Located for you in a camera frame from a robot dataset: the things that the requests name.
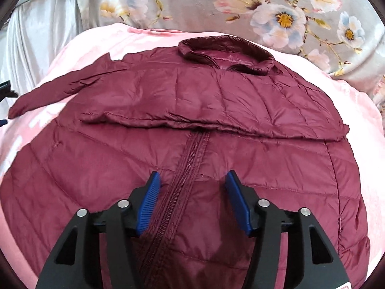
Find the grey floral bedsheet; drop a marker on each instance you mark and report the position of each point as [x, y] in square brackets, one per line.
[186, 3]

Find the pink printed blanket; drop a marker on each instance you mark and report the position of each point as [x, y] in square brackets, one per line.
[90, 45]

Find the maroon puffer jacket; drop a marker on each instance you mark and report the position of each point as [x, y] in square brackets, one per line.
[192, 102]

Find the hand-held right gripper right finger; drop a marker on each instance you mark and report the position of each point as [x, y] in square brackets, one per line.
[237, 201]

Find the silver grey satin cloth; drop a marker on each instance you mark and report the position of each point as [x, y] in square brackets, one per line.
[39, 36]

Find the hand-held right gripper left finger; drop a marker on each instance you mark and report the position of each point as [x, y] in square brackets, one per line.
[149, 200]

